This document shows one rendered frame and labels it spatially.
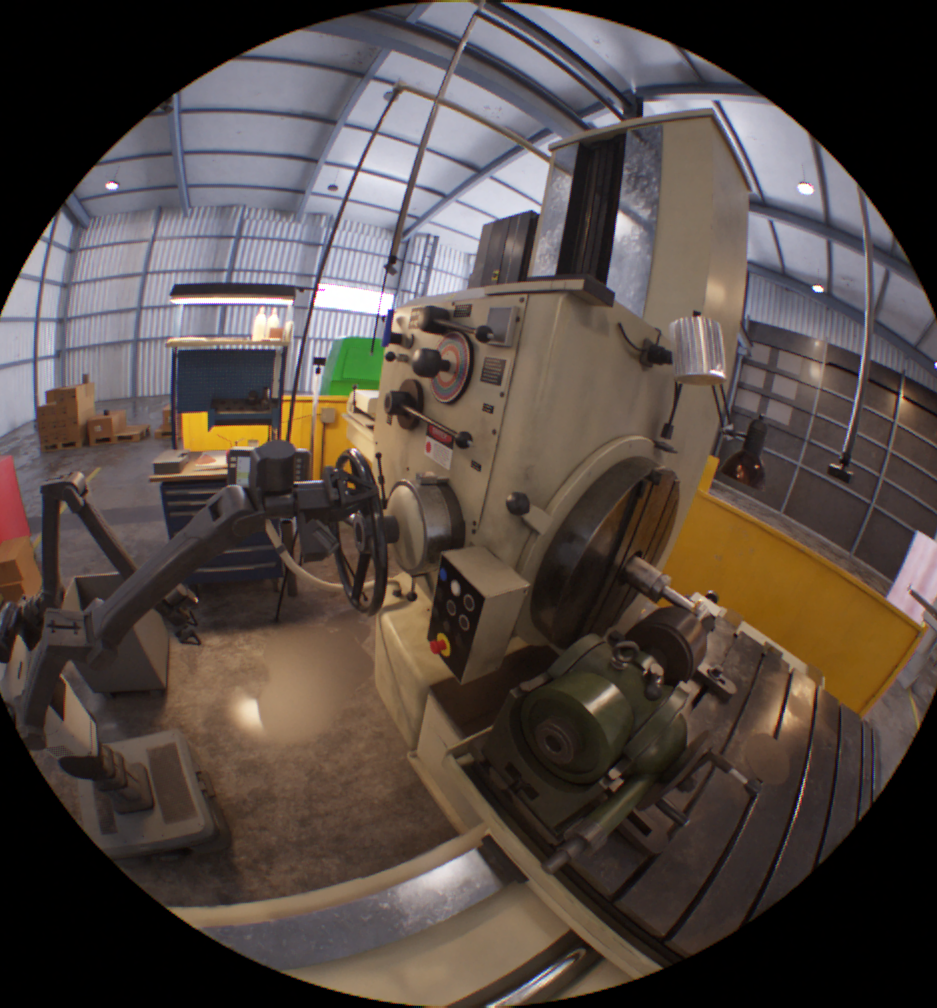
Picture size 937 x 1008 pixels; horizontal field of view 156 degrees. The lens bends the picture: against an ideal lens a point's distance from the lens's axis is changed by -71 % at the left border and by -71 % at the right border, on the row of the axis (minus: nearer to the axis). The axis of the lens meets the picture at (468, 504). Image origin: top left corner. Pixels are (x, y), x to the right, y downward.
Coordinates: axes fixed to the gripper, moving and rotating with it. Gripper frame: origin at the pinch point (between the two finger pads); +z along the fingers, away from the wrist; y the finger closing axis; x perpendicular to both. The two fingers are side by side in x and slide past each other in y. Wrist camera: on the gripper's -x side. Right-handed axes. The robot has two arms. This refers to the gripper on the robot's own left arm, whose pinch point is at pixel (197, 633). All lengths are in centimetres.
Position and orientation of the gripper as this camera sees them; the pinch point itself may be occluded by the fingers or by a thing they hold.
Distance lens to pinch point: 131.6
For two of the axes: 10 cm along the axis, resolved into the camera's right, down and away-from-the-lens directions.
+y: -6.7, -4.0, 6.3
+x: -7.2, 5.7, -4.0
